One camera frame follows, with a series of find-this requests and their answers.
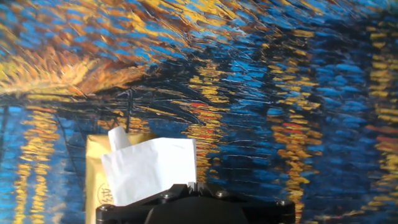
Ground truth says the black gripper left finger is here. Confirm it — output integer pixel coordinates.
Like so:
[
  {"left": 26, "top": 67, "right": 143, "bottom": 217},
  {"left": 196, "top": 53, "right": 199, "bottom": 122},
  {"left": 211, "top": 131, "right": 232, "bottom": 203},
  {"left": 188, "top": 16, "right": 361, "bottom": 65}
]
[{"left": 95, "top": 182, "right": 197, "bottom": 224}]

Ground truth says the starry night painted tablecloth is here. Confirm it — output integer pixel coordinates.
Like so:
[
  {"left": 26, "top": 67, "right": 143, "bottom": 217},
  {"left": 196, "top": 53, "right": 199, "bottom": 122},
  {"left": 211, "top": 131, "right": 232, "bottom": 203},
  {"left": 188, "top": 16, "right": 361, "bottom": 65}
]
[{"left": 0, "top": 0, "right": 398, "bottom": 224}]

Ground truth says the small white folded napkin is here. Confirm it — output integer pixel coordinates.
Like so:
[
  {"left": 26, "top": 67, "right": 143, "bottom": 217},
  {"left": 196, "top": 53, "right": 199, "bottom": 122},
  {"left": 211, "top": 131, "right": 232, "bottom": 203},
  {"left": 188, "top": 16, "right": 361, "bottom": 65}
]
[{"left": 108, "top": 125, "right": 133, "bottom": 152}]

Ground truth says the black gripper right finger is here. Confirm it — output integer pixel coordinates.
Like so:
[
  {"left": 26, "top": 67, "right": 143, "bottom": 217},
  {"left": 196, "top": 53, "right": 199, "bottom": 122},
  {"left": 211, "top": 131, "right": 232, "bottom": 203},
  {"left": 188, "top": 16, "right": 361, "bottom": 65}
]
[{"left": 196, "top": 182, "right": 296, "bottom": 224}]

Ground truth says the gold tissue pack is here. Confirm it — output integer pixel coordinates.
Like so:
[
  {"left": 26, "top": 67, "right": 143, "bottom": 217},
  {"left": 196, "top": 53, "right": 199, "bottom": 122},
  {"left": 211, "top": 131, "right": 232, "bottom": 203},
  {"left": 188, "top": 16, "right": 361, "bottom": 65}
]
[{"left": 85, "top": 133, "right": 159, "bottom": 224}]

